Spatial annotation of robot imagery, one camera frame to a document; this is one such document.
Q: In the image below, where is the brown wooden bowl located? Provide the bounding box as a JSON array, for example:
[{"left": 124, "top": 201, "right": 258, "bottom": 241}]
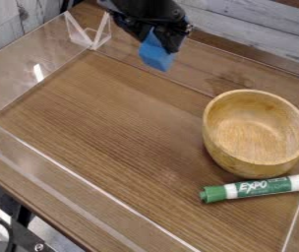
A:
[{"left": 202, "top": 90, "right": 299, "bottom": 178}]

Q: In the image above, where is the blue rectangular block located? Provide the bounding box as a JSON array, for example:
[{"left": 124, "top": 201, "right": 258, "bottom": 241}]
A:
[{"left": 139, "top": 29, "right": 175, "bottom": 72}]

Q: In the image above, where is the clear acrylic tray wall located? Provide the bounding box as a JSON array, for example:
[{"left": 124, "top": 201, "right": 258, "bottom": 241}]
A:
[{"left": 0, "top": 126, "right": 200, "bottom": 252}]

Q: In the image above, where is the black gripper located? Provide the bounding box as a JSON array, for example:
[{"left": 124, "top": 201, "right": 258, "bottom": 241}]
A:
[{"left": 97, "top": 0, "right": 191, "bottom": 53}]

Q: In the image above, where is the green Expo marker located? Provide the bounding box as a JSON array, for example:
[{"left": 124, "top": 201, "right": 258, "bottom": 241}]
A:
[{"left": 199, "top": 174, "right": 299, "bottom": 204}]

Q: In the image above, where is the clear acrylic corner bracket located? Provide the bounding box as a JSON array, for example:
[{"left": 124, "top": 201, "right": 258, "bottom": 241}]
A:
[{"left": 64, "top": 12, "right": 112, "bottom": 51}]

